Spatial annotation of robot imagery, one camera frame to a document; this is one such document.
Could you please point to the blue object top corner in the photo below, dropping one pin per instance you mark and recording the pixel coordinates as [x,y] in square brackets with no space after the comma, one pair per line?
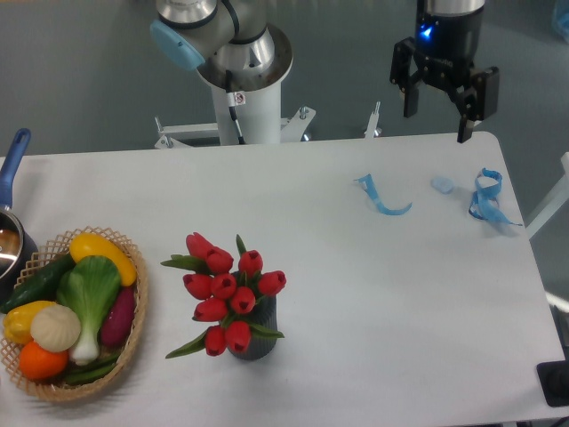
[560,19]

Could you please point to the purple sweet potato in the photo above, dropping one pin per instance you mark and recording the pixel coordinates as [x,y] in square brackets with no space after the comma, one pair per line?
[118,323]

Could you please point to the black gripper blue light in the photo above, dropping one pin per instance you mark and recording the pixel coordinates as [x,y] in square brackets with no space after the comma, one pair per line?
[444,46]

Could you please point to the blue handled saucepan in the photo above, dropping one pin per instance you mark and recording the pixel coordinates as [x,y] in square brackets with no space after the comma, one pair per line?
[17,245]

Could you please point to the woven wicker basket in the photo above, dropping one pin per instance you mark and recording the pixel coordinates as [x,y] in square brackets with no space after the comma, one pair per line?
[56,390]

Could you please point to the yellow bell pepper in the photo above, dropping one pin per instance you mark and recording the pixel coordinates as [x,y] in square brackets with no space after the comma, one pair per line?
[17,322]

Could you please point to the small pale blue cap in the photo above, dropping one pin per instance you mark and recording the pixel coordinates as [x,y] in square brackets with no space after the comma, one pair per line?
[442,185]

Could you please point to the green cucumber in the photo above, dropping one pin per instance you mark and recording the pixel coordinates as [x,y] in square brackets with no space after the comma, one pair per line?
[41,286]

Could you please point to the red tulip bouquet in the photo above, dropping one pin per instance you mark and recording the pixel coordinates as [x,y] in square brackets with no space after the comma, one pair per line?
[226,289]

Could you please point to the curved light blue strip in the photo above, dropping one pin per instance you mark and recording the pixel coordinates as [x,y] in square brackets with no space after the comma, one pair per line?
[368,186]

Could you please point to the cream white garlic bulb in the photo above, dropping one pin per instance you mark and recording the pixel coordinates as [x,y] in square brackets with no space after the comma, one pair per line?
[55,328]

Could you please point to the tangled blue ribbon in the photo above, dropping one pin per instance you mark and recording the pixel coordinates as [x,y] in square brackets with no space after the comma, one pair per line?
[484,204]

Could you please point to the green bok choy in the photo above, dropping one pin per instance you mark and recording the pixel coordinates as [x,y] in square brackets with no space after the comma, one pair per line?
[90,290]

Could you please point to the white frame bar right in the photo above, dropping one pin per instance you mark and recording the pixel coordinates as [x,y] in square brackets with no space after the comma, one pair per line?
[550,204]

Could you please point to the dark grey ribbed vase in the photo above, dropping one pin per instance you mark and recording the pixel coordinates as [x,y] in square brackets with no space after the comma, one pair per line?
[262,321]

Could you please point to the white metal base frame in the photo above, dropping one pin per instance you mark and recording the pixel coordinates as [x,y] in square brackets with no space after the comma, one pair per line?
[292,129]

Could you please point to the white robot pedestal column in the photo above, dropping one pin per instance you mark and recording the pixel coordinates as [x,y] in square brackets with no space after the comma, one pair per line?
[254,115]

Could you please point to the orange fruit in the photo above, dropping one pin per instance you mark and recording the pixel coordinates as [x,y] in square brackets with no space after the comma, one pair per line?
[37,364]

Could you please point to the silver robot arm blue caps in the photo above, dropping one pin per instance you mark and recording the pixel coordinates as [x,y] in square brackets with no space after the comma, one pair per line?
[244,60]

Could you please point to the black device at edge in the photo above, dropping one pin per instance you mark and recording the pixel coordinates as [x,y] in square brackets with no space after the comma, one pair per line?
[553,377]

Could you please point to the green bean pods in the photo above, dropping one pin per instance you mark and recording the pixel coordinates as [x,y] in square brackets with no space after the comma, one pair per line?
[92,372]

